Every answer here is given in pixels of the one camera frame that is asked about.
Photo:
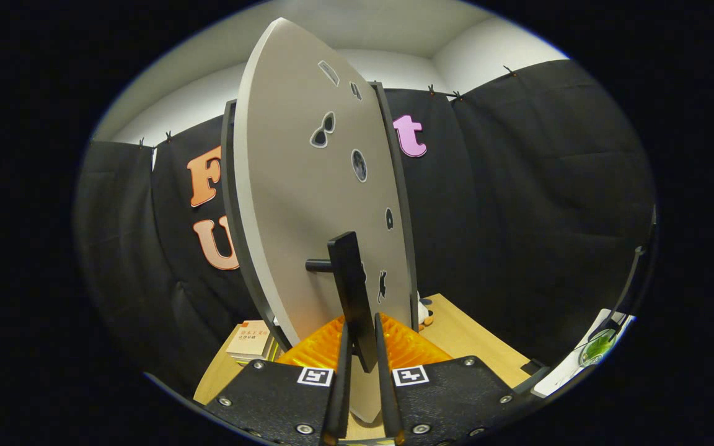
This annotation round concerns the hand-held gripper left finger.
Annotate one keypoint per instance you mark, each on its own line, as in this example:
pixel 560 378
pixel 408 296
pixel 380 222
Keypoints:
pixel 338 402

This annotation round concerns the white sheet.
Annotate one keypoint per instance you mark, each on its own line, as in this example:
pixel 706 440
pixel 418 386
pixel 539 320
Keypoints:
pixel 561 378

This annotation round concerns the black backdrop cloth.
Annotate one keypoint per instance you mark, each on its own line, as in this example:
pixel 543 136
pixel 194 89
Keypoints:
pixel 518 217

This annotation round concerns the dark grey shoe cabinet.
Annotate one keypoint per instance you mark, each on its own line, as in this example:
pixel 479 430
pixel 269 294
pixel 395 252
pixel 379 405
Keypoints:
pixel 227 186

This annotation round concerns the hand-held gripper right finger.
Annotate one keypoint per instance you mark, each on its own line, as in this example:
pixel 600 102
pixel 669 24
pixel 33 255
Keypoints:
pixel 389 402

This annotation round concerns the green round object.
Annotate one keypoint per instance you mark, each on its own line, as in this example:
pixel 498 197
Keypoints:
pixel 595 350

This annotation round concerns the beige orange cover book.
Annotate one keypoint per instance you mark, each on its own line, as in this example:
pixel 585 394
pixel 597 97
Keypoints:
pixel 251 337

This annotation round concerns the small white orange object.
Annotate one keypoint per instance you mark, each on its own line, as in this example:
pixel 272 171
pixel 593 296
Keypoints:
pixel 425 310

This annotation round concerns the beige shoe cabinet door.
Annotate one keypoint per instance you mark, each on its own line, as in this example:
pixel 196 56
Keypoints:
pixel 295 217

